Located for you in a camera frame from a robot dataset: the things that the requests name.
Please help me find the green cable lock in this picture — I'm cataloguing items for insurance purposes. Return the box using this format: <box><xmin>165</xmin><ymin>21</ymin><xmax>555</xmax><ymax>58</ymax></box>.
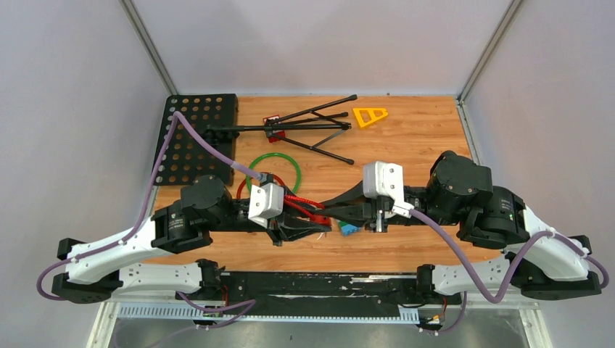
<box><xmin>246</xmin><ymin>152</ymin><xmax>302</xmax><ymax>193</ymax></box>

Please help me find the red tag with cord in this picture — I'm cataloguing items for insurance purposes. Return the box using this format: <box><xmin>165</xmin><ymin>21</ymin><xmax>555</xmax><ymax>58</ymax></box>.
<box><xmin>284</xmin><ymin>195</ymin><xmax>331</xmax><ymax>224</ymax></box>

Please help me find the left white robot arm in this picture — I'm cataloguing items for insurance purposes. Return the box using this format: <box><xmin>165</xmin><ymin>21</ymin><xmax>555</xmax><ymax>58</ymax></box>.
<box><xmin>51</xmin><ymin>175</ymin><xmax>331</xmax><ymax>304</ymax></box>

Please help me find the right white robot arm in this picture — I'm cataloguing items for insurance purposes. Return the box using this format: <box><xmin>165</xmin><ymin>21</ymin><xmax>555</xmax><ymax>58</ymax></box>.
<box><xmin>319</xmin><ymin>151</ymin><xmax>609</xmax><ymax>303</ymax></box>

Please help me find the blue green white brick stack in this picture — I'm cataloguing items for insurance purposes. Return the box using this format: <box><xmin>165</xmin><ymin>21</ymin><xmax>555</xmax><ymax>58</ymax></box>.
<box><xmin>337</xmin><ymin>220</ymin><xmax>362</xmax><ymax>236</ymax></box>

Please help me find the yellow plastic triangle piece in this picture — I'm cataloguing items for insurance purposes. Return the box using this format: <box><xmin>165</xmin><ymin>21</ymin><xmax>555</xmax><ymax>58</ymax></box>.
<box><xmin>352</xmin><ymin>107</ymin><xmax>389</xmax><ymax>130</ymax></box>

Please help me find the red label card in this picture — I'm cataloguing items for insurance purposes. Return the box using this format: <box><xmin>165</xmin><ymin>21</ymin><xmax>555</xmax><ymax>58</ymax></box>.
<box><xmin>263</xmin><ymin>115</ymin><xmax>286</xmax><ymax>144</ymax></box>

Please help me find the black perforated music stand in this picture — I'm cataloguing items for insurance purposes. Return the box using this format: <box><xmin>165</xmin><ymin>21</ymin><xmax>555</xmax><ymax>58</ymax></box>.
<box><xmin>153</xmin><ymin>94</ymin><xmax>358</xmax><ymax>186</ymax></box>

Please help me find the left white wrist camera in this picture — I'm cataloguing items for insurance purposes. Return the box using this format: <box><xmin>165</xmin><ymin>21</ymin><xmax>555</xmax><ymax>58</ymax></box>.
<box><xmin>248</xmin><ymin>183</ymin><xmax>284</xmax><ymax>229</ymax></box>

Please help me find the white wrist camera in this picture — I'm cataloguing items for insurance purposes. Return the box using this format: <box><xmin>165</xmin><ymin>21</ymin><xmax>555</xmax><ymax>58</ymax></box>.
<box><xmin>362</xmin><ymin>161</ymin><xmax>415</xmax><ymax>218</ymax></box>
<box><xmin>248</xmin><ymin>183</ymin><xmax>284</xmax><ymax>229</ymax></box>

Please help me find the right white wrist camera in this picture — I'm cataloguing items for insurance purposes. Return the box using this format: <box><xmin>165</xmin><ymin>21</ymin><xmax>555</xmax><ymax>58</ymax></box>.
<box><xmin>362</xmin><ymin>161</ymin><xmax>415</xmax><ymax>218</ymax></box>

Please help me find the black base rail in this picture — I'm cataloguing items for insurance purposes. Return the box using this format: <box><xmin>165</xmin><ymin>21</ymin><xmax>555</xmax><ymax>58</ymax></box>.
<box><xmin>191</xmin><ymin>271</ymin><xmax>462</xmax><ymax>318</ymax></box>

